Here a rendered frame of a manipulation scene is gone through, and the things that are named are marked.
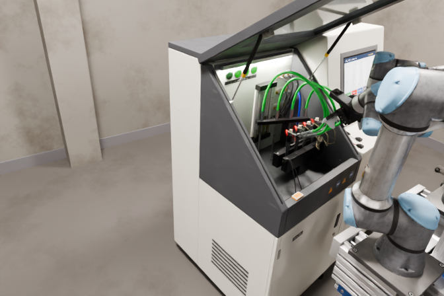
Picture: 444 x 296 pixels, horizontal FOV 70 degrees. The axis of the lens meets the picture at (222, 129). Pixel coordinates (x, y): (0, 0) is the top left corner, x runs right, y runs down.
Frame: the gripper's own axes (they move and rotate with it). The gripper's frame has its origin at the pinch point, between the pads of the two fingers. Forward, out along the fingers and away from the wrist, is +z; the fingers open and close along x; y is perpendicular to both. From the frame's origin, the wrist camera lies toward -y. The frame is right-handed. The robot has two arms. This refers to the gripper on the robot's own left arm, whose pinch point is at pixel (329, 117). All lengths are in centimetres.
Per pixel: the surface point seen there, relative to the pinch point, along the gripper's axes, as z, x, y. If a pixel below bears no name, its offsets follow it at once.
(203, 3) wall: 165, 61, -184
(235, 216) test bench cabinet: 41, -49, 21
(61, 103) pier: 169, -112, -129
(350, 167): 26.5, 15.8, 27.2
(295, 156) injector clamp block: 30.7, -8.1, 8.7
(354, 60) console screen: 27, 59, -26
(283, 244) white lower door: 26, -39, 42
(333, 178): 21.6, 0.1, 27.2
